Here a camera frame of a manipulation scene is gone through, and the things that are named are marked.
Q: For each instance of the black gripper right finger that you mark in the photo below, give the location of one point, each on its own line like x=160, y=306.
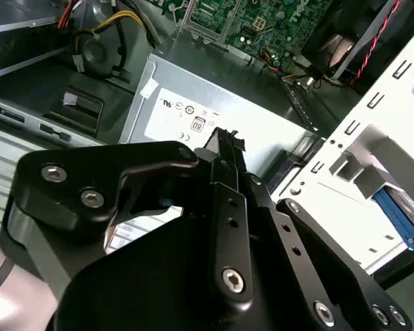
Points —
x=331, y=262

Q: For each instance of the hard disk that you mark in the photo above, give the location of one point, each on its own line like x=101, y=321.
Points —
x=400, y=220

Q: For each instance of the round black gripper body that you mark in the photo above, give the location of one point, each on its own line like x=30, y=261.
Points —
x=141, y=282

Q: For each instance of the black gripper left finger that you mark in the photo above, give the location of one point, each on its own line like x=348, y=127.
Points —
x=72, y=172

